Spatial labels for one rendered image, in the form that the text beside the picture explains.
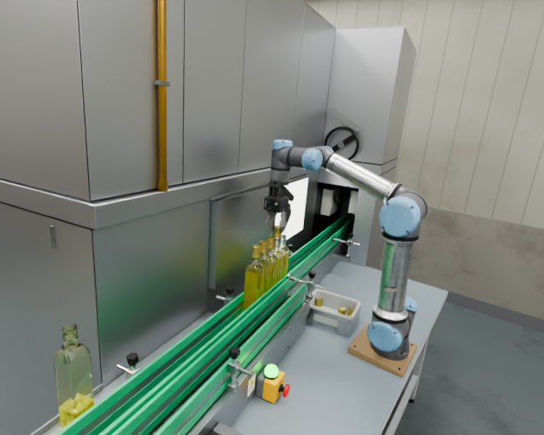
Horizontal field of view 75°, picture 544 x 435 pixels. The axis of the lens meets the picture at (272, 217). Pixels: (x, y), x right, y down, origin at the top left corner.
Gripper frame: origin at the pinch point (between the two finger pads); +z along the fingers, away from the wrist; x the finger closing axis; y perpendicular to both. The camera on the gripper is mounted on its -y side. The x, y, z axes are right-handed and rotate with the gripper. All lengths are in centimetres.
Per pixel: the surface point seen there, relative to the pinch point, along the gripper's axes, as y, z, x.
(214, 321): 37.8, 24.0, -3.5
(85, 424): 86, 24, -4
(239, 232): 9.7, 1.7, -12.1
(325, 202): -102, 10, -12
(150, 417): 76, 26, 6
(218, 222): 24.5, -6.1, -12.1
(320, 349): 6, 43, 26
